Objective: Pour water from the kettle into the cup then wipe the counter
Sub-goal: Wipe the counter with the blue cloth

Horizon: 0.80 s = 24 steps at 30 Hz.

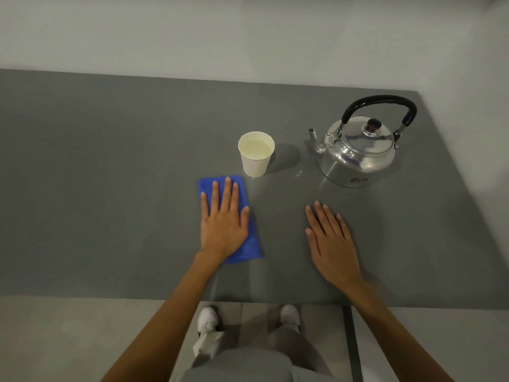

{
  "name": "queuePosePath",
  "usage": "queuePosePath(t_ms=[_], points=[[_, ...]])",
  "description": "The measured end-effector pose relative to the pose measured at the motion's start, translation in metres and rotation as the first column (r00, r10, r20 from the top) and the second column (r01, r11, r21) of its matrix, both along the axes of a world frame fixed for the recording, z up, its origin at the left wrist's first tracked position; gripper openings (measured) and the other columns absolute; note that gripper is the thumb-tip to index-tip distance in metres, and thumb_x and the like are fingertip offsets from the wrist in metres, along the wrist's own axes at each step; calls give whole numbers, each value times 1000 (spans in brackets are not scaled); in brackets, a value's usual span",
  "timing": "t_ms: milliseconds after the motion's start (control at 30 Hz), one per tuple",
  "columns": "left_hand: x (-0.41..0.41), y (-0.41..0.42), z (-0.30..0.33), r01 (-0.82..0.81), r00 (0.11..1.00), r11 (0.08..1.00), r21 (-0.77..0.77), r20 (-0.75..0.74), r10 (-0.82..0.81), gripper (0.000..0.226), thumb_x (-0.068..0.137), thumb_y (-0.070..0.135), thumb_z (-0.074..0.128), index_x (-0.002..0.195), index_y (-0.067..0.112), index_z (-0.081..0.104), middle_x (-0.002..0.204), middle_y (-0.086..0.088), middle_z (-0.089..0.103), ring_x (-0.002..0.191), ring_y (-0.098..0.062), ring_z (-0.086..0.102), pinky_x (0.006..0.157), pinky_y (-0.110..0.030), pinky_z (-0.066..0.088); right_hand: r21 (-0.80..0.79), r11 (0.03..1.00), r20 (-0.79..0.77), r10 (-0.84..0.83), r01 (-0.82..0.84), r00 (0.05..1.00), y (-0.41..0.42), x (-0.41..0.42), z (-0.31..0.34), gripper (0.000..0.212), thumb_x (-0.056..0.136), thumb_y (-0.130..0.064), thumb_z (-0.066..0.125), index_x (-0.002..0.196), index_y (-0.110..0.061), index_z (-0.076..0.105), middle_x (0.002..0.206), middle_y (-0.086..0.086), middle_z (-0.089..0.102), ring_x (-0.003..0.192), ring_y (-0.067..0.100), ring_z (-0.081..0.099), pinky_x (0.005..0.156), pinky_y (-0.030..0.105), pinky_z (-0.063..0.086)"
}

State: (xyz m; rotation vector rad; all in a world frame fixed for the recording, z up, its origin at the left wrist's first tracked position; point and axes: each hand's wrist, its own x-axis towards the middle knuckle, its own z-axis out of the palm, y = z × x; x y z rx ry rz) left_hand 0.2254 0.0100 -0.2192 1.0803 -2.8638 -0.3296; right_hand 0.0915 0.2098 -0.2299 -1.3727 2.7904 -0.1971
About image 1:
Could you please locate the person's right hand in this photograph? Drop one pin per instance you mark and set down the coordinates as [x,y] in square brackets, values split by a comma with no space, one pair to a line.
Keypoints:
[334,250]

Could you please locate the person's left hand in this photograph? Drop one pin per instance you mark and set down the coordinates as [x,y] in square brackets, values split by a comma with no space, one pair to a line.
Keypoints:
[223,230]

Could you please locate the person's left little finger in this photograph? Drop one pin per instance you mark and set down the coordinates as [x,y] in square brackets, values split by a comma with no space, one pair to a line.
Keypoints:
[205,207]

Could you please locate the person's right thumb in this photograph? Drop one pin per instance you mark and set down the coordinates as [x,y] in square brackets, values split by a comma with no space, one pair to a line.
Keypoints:
[311,241]

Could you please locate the person's left thumb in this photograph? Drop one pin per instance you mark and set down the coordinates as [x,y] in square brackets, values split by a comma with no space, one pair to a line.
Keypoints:
[244,220]

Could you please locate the person's left middle finger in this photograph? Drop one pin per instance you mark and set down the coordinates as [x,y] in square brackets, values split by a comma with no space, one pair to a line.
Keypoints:
[226,196]

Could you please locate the person's right middle finger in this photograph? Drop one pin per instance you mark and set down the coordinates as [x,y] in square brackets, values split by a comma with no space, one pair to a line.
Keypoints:
[325,218]

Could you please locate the person's right little finger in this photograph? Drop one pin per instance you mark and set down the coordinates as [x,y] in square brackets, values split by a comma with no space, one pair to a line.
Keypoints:
[344,227]

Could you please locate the person's right forearm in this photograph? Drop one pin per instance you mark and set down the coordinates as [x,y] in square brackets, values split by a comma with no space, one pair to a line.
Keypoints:
[391,334]

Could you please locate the person's left forearm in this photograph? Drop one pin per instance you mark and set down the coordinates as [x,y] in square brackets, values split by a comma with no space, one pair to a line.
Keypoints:
[167,318]

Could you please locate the blue cleaning cloth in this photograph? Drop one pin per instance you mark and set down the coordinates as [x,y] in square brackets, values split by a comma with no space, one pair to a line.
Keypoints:
[251,244]

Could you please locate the white paper cup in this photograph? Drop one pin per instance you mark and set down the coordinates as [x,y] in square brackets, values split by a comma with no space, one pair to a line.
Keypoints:
[255,161]

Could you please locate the silver metal kettle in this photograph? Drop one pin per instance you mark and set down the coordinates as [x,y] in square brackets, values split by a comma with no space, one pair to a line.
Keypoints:
[354,165]

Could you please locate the person's white right shoe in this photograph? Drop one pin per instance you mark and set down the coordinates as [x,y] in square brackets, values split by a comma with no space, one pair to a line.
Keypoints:
[290,315]

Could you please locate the person's white shoe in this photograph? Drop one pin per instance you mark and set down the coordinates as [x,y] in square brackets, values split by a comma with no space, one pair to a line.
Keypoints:
[290,315]
[208,319]

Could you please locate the silver kettle lid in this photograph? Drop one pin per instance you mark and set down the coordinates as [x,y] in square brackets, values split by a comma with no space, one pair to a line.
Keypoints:
[368,141]

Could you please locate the person's white left shoe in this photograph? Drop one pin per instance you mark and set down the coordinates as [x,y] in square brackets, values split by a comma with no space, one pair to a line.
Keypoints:
[208,319]

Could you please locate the person's grey trousers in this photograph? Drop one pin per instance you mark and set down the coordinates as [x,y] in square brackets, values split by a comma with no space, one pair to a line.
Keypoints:
[254,362]

